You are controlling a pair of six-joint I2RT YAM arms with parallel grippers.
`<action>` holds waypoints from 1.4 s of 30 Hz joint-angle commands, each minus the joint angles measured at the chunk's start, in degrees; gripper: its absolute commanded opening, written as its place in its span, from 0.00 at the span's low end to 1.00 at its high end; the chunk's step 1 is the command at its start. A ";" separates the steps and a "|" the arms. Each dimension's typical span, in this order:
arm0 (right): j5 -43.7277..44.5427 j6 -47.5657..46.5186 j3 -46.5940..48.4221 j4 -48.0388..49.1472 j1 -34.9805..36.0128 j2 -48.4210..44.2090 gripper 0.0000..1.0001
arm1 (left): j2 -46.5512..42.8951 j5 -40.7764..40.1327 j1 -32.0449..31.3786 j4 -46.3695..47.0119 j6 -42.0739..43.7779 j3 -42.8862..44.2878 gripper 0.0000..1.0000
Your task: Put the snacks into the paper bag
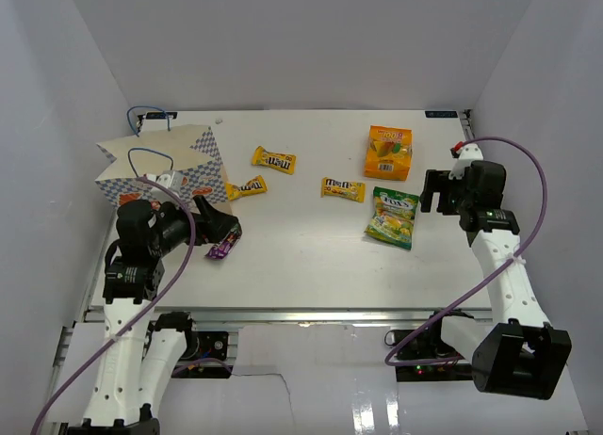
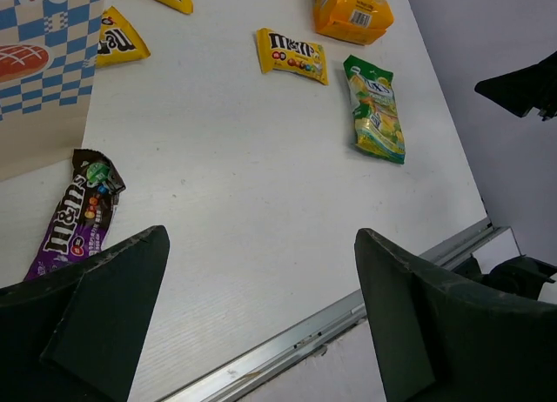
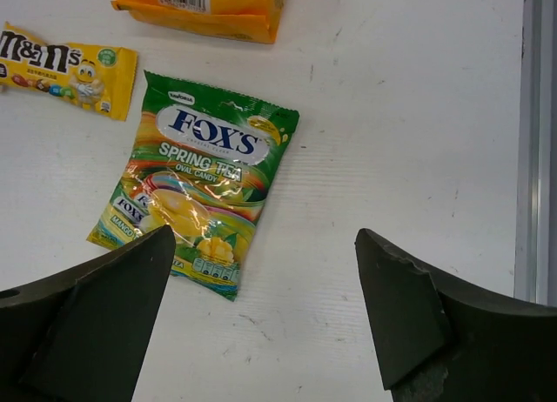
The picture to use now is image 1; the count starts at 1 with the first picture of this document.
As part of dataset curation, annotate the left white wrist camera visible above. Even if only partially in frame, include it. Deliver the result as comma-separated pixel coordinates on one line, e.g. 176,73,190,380
143,170,187,194

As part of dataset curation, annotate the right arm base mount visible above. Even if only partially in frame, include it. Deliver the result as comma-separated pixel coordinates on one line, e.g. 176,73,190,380
394,334,472,383

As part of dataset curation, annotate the blue checkered paper bag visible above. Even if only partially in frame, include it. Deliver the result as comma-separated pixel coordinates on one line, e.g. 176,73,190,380
95,121,232,214

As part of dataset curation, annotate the orange gummy candy bag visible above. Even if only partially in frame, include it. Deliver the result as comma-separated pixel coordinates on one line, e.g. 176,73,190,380
364,125,413,182

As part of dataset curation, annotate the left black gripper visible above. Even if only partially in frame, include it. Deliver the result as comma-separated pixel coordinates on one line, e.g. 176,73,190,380
149,194,237,255

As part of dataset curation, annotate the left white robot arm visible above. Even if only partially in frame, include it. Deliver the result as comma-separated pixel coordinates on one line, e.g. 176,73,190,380
67,197,240,434

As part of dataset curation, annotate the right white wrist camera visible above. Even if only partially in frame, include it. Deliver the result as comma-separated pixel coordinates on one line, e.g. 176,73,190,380
448,142,483,180

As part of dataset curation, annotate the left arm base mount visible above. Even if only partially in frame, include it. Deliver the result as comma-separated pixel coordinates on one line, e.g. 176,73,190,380
142,329,229,365

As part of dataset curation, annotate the aluminium frame rail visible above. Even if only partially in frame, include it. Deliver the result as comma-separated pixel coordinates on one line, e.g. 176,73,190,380
82,305,494,326

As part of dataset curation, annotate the purple candy bar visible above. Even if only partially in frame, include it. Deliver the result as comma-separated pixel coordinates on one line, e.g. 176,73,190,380
205,231,242,260

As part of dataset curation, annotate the yellow m&m pack top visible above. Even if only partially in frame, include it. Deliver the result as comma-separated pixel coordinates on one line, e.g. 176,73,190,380
251,146,296,175

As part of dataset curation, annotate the yellow m&m pack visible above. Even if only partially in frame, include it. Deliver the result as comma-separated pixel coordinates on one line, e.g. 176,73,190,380
225,175,268,201
320,177,366,203
251,146,296,175

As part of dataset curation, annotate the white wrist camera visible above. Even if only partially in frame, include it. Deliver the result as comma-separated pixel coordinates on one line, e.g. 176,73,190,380
143,170,187,194
448,142,483,180

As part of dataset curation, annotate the green fox's candy bag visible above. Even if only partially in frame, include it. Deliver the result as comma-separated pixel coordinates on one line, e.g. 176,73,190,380
365,186,419,250

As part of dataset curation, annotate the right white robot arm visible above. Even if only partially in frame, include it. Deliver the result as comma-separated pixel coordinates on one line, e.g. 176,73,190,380
420,160,572,400

